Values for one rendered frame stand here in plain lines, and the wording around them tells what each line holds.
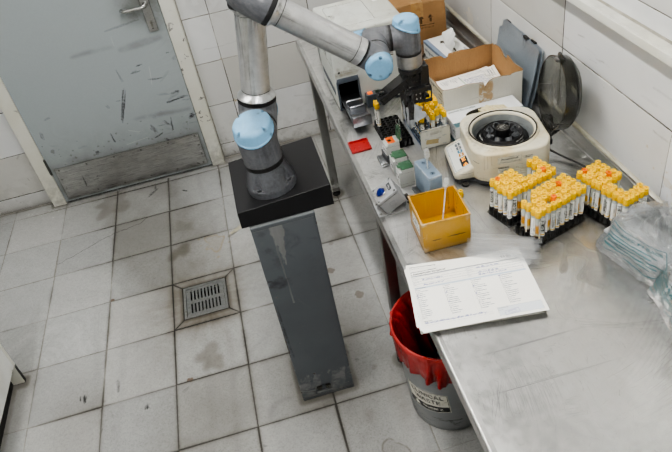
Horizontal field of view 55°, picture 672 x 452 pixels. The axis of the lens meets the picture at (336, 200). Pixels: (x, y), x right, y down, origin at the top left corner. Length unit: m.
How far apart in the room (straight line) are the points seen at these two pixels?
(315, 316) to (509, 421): 0.99
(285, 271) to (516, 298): 0.78
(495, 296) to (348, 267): 1.48
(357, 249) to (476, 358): 1.65
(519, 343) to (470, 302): 0.15
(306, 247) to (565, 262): 0.77
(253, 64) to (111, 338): 1.63
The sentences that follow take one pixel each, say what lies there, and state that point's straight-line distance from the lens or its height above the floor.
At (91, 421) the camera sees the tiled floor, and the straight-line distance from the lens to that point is 2.84.
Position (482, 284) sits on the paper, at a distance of 1.63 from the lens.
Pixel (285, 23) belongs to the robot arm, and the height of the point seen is 1.45.
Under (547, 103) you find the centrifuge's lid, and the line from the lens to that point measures 2.08.
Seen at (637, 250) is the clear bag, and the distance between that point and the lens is 1.67.
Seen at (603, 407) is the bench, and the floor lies 0.88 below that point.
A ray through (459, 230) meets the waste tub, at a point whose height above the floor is 0.93.
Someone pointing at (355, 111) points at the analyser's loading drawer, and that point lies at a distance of 2.27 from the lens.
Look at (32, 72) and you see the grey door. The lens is 3.68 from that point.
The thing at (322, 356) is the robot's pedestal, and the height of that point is 0.22.
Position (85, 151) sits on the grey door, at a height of 0.30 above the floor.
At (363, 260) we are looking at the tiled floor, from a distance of 3.01.
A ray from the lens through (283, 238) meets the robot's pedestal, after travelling 1.97.
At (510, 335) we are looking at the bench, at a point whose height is 0.88.
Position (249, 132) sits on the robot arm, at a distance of 1.81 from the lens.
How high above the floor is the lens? 2.07
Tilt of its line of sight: 38 degrees down
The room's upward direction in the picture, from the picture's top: 11 degrees counter-clockwise
